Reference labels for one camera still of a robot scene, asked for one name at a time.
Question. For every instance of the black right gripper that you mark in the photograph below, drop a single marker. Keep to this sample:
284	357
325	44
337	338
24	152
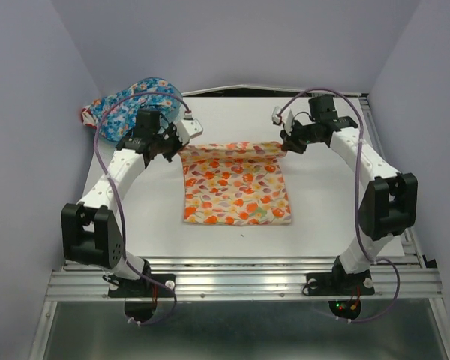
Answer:
290	141

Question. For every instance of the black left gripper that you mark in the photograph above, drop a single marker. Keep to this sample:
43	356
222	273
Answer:
172	130

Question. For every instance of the orange tulip print skirt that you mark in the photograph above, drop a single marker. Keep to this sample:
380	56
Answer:
235	184

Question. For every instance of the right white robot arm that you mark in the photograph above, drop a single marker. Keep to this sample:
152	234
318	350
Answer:
385	198

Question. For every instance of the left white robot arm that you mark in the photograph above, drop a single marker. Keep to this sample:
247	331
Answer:
93	229

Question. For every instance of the translucent blue plastic bin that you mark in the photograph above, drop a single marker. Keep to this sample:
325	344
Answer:
174	97

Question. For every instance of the red and white floral skirt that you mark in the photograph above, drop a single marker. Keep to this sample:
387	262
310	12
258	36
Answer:
88	119

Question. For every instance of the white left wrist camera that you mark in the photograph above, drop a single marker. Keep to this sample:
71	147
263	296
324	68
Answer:
188	129

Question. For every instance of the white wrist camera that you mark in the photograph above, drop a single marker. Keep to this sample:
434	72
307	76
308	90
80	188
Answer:
188	129
283	118

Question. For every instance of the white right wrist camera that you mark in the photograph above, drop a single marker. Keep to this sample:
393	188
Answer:
283	118

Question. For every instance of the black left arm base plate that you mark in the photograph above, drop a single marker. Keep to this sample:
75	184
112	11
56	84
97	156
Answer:
120	288

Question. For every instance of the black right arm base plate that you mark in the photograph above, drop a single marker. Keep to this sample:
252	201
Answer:
327	284

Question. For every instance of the aluminium rail frame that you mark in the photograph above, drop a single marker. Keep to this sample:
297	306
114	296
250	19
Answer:
239	289

